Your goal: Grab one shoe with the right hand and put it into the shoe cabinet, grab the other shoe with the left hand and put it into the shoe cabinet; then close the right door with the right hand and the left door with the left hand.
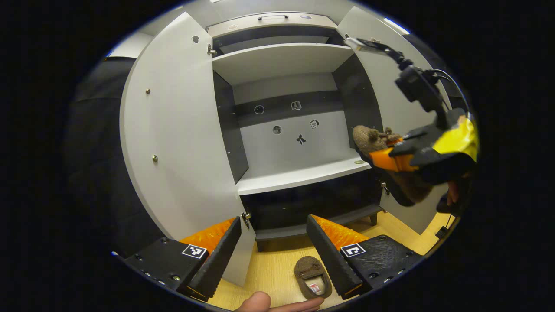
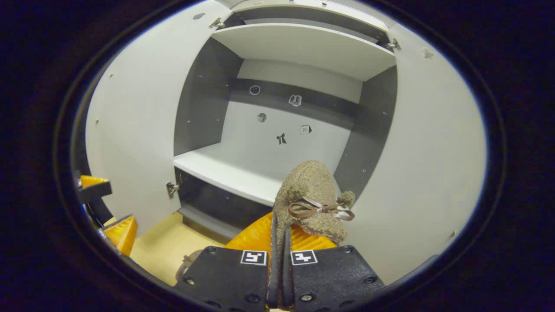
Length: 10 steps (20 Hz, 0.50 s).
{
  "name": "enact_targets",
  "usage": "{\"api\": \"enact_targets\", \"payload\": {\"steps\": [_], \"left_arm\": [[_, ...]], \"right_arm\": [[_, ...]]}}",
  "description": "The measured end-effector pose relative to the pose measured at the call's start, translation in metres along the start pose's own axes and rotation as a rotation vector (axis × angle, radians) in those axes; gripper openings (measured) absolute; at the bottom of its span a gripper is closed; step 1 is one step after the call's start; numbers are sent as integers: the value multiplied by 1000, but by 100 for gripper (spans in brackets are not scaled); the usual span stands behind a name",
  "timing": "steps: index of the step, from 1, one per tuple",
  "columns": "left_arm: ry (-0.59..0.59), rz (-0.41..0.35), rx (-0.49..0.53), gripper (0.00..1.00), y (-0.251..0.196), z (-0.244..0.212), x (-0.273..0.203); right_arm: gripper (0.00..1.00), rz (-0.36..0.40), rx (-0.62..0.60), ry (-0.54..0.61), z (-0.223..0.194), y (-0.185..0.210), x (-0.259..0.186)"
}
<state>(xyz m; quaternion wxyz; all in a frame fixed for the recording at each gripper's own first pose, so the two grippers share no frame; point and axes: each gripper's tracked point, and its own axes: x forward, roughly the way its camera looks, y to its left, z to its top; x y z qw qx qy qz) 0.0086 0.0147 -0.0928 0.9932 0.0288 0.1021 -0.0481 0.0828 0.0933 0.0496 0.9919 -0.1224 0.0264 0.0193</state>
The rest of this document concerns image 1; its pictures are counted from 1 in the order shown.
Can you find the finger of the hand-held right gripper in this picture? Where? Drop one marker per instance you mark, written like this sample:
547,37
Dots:
418,132
388,159

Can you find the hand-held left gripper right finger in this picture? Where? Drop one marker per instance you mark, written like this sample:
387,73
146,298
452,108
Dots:
327,255

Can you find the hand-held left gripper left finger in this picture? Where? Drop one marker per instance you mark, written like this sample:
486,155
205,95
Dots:
219,260

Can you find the brown suede shoe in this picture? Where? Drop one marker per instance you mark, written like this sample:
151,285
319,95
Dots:
368,138
313,277

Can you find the white shoe cabinet door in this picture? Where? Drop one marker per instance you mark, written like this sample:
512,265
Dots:
177,138
381,91

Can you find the white shoe cabinet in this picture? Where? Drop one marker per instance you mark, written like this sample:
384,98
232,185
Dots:
282,60

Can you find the ceiling light panel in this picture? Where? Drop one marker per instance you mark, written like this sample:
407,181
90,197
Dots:
396,26

